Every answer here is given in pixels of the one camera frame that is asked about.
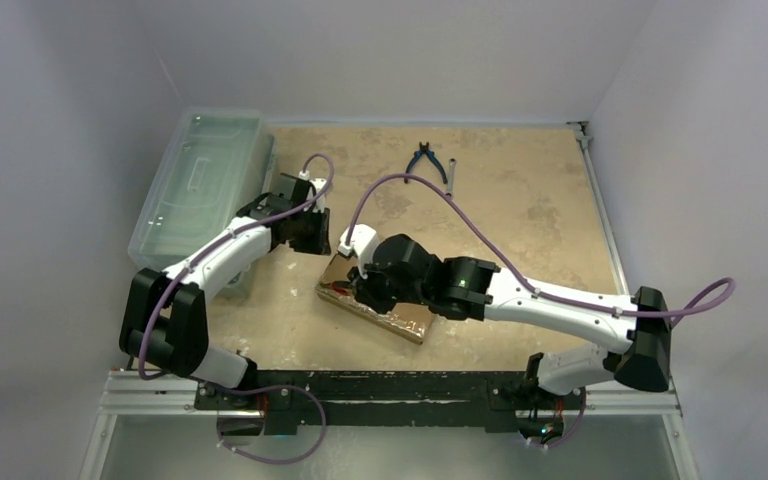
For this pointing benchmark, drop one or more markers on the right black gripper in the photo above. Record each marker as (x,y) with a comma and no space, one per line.
(367,288)

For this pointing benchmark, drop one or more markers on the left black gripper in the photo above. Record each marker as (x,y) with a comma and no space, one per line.
(319,244)

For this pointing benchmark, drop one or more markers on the red black utility knife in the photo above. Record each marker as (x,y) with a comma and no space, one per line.
(344,288)

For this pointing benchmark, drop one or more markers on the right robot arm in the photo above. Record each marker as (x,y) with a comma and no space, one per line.
(628,337)

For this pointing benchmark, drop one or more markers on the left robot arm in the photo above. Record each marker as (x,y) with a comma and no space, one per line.
(165,320)

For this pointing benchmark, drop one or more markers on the clear plastic storage bin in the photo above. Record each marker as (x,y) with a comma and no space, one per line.
(217,160)

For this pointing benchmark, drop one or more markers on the small silver wrench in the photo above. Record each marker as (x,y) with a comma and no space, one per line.
(451,177)

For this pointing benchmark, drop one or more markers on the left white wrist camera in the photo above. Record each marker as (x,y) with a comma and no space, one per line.
(317,184)

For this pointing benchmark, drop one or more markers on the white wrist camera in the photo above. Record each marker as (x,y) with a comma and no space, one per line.
(360,242)
(317,184)

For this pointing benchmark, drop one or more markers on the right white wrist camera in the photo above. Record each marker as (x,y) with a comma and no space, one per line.
(360,242)

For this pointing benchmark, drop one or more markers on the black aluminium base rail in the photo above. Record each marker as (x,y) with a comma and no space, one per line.
(493,401)

